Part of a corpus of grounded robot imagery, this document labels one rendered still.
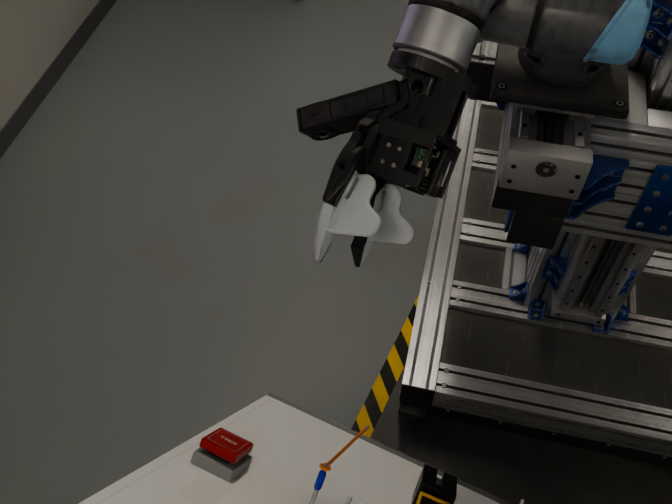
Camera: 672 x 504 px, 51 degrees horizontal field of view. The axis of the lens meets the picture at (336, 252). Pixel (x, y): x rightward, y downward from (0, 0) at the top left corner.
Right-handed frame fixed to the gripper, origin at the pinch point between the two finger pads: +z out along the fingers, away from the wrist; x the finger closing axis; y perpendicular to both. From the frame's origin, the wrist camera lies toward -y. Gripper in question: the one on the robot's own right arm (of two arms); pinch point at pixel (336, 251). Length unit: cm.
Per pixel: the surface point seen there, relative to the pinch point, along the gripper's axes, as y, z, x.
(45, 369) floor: -125, 80, 88
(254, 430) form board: -13.7, 30.8, 22.2
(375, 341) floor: -48, 38, 140
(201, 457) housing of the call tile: -10.5, 29.9, 6.2
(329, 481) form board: 0.2, 30.7, 20.9
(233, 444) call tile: -8.6, 27.7, 9.1
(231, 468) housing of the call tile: -6.7, 29.6, 7.4
